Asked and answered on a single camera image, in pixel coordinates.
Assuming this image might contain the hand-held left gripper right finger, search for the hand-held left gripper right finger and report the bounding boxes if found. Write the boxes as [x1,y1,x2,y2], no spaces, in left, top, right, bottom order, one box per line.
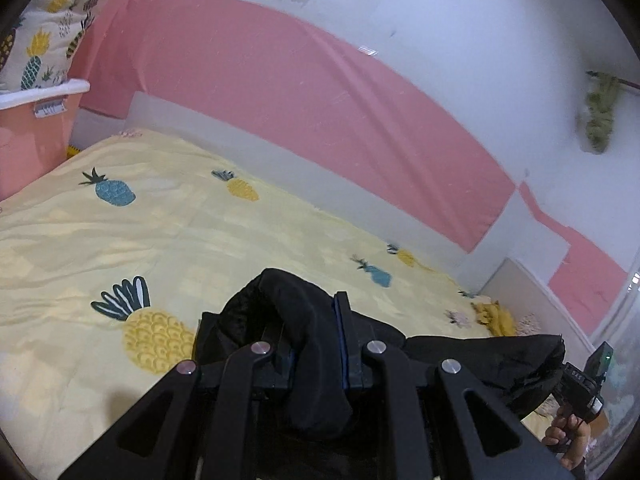
[332,291,577,480]

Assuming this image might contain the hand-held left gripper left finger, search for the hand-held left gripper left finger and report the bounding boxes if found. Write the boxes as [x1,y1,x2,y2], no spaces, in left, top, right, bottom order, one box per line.
[57,341,297,480]

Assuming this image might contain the black puffer jacket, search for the black puffer jacket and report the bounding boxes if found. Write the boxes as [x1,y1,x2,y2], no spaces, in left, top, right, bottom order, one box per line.
[192,267,568,442]

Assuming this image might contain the person's right hand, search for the person's right hand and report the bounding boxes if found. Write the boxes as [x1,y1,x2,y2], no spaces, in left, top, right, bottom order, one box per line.
[541,404,592,472]

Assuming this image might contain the floral patterned cloth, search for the floral patterned cloth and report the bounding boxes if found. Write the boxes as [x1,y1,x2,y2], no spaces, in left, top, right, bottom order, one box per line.
[515,312,545,337]

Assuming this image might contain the white bed headboard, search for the white bed headboard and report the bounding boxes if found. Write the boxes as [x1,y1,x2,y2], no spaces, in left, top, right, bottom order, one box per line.
[479,257,597,343]

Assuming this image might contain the mustard yellow garment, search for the mustard yellow garment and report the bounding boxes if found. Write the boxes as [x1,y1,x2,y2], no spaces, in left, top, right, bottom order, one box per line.
[470,300,519,338]

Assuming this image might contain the yellow pineapple print bed sheet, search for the yellow pineapple print bed sheet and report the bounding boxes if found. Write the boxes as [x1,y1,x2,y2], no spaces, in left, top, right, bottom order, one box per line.
[0,129,523,480]

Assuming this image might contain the white pineapple print quilt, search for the white pineapple print quilt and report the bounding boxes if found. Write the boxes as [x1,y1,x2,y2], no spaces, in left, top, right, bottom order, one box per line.
[0,0,132,95]

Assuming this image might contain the green knitted wall hanging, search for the green knitted wall hanging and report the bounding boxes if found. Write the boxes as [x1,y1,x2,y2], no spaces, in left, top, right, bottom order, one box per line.
[575,69,640,155]

